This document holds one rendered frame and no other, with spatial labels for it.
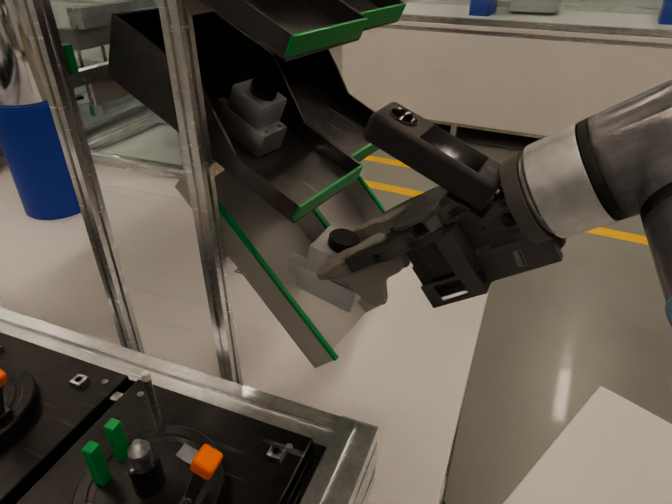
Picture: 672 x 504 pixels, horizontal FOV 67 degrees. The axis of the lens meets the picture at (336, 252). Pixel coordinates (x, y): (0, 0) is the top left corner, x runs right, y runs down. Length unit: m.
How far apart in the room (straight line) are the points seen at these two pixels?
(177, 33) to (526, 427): 1.72
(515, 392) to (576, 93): 2.60
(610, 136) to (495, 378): 1.77
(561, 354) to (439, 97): 2.60
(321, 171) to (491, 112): 3.68
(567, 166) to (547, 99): 3.80
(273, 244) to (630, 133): 0.44
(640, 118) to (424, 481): 0.50
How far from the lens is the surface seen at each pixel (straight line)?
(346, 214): 0.80
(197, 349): 0.88
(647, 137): 0.36
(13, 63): 1.30
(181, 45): 0.51
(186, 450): 0.48
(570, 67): 4.11
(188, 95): 0.52
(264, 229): 0.67
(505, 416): 1.97
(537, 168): 0.38
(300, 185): 0.57
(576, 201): 0.37
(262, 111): 0.56
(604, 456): 0.80
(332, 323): 0.67
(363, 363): 0.83
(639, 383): 2.29
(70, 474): 0.63
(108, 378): 0.71
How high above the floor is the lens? 1.44
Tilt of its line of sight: 32 degrees down
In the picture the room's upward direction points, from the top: straight up
